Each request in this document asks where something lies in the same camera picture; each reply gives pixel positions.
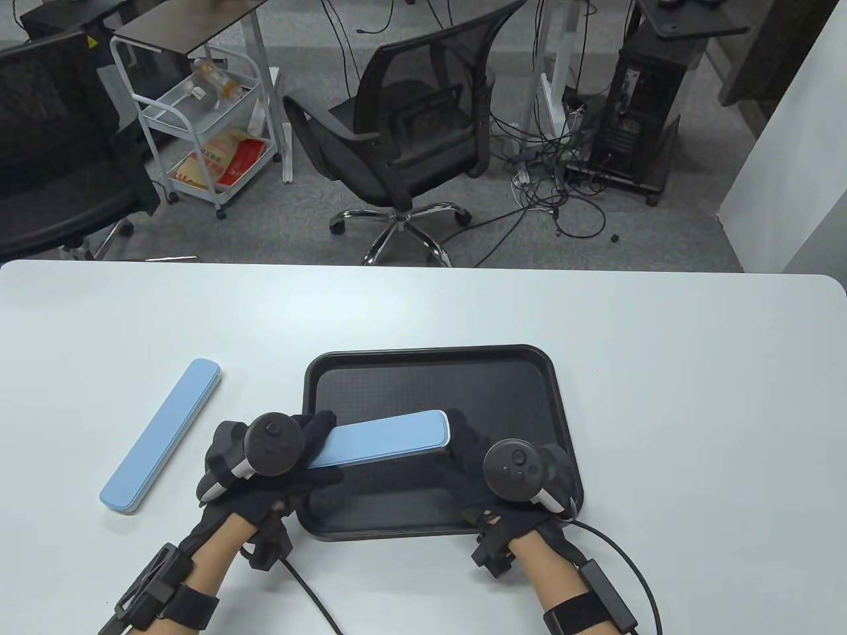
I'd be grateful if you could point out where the person's right hand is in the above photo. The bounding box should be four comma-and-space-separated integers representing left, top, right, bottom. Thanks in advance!
442, 410, 583, 546

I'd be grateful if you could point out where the person's left hand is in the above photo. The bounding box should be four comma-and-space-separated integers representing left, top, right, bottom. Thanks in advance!
197, 410, 345, 530

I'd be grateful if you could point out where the blue lid lunch box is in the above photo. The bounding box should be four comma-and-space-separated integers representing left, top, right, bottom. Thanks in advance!
308, 410, 452, 470
99, 359, 222, 515

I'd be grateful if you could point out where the person's right forearm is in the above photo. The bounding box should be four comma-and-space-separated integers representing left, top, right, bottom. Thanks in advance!
513, 529, 596, 635

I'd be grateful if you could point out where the person's left forearm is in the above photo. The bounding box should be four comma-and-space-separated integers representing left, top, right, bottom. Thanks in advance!
152, 516, 255, 635

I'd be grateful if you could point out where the grey and white handheld controller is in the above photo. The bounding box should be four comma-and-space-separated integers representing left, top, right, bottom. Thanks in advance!
199, 411, 305, 500
482, 439, 580, 517

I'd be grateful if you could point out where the black glove connector block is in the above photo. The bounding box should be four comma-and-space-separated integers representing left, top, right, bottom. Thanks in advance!
471, 529, 517, 577
250, 523, 294, 571

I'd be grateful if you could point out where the black plastic tray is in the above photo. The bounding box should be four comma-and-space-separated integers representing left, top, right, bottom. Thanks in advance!
301, 344, 584, 542

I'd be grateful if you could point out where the black mesh back office chair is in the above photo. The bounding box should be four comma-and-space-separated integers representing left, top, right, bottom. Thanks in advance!
283, 0, 527, 267

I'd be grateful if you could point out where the red and tan paper bag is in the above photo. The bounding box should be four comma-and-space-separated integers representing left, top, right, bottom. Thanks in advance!
173, 129, 269, 189

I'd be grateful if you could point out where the black padded office chair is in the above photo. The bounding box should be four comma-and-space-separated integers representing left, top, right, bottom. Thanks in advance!
0, 30, 161, 262

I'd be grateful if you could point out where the white utility cart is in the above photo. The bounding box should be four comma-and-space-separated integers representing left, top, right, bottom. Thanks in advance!
109, 36, 282, 220

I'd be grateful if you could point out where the clear bottle orange liquid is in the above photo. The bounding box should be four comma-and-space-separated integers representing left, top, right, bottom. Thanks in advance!
192, 58, 242, 101

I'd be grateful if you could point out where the black computer tower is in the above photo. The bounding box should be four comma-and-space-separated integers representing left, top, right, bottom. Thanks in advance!
586, 26, 702, 207

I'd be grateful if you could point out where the dark round edged desk top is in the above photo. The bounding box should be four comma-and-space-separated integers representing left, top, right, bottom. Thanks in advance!
635, 0, 752, 39

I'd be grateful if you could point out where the dark wooden panel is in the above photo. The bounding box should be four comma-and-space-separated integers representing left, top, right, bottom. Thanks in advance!
718, 0, 840, 136

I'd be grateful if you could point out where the black glove cable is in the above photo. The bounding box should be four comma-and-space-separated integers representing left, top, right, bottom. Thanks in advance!
562, 519, 662, 635
281, 559, 345, 635

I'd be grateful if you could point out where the black wrist strap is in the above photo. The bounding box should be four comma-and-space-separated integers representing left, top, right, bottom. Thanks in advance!
544, 592, 613, 635
162, 585, 220, 630

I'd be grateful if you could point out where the black wrist camera frame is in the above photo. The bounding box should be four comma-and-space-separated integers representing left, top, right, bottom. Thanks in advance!
99, 544, 193, 635

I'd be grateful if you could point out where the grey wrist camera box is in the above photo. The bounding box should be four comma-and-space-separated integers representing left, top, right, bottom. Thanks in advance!
579, 559, 639, 632

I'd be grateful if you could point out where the tangle of black cables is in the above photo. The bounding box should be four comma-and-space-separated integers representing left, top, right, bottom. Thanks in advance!
490, 93, 626, 242

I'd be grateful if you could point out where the white desk leg frame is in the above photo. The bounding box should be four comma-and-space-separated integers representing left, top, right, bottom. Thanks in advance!
523, 0, 590, 143

